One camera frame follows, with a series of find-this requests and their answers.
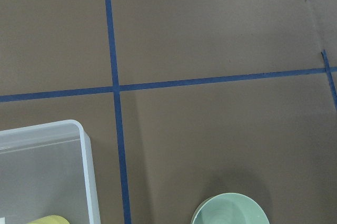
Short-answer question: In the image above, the light green bowl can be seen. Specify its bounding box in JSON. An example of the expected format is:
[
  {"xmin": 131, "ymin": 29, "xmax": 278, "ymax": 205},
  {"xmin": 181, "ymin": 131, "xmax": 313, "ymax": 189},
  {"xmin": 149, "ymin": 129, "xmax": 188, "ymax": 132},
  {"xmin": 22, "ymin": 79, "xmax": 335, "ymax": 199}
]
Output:
[{"xmin": 191, "ymin": 193, "xmax": 269, "ymax": 223}]

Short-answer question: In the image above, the yellow plastic cup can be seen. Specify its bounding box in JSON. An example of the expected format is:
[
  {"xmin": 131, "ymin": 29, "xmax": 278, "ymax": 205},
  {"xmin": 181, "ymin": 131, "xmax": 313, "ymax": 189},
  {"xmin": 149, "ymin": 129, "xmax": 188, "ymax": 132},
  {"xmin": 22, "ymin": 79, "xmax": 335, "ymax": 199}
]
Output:
[{"xmin": 27, "ymin": 215, "xmax": 70, "ymax": 224}]

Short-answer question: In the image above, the clear plastic storage box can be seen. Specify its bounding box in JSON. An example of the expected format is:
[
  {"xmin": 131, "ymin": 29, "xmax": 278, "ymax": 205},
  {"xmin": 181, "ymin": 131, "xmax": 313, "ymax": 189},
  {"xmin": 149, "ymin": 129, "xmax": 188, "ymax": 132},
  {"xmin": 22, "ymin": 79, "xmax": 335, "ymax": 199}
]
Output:
[{"xmin": 1, "ymin": 120, "xmax": 101, "ymax": 223}]

